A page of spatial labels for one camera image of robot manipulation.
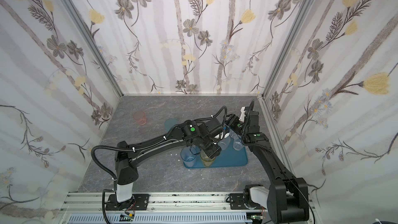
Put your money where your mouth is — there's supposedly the clear faceted glass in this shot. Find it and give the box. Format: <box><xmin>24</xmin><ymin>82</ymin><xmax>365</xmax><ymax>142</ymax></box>
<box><xmin>189</xmin><ymin>145</ymin><xmax>201</xmax><ymax>156</ymax></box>

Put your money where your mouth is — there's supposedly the yellow tall plastic cup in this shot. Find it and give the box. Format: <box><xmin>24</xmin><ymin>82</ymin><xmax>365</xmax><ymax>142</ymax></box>
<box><xmin>200</xmin><ymin>150</ymin><xmax>216</xmax><ymax>168</ymax></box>

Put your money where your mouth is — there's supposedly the blue tall plastic cup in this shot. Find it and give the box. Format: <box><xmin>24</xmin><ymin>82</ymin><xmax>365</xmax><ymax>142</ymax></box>
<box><xmin>180</xmin><ymin>147</ymin><xmax>197</xmax><ymax>168</ymax></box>

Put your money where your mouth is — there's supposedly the teal plastic tray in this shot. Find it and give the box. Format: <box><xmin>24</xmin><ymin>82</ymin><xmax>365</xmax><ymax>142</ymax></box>
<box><xmin>186</xmin><ymin>129</ymin><xmax>248</xmax><ymax>169</ymax></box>

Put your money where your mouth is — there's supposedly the green tall plastic cup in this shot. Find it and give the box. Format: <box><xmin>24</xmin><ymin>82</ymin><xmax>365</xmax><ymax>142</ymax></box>
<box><xmin>164</xmin><ymin>118</ymin><xmax>178</xmax><ymax>132</ymax></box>

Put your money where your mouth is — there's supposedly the pink small plastic cup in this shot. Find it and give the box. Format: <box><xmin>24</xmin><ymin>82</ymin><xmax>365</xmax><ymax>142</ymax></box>
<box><xmin>133</xmin><ymin>111</ymin><xmax>147</xmax><ymax>125</ymax></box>

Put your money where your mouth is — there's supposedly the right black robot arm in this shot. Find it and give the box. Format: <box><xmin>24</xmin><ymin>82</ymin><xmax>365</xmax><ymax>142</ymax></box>
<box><xmin>226</xmin><ymin>101</ymin><xmax>313</xmax><ymax>224</ymax></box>

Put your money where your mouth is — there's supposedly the left black corrugated cable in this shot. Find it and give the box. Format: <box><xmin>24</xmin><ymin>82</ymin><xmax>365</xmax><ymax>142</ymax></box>
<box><xmin>91</xmin><ymin>136</ymin><xmax>169</xmax><ymax>224</ymax></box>

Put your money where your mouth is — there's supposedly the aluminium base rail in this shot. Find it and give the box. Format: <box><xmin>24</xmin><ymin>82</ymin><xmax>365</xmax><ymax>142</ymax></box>
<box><xmin>58</xmin><ymin>191</ymin><xmax>321</xmax><ymax>224</ymax></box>

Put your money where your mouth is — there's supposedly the white perforated cable duct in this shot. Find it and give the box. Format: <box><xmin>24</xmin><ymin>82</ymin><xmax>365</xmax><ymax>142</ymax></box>
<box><xmin>66</xmin><ymin>213</ymin><xmax>253</xmax><ymax>224</ymax></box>

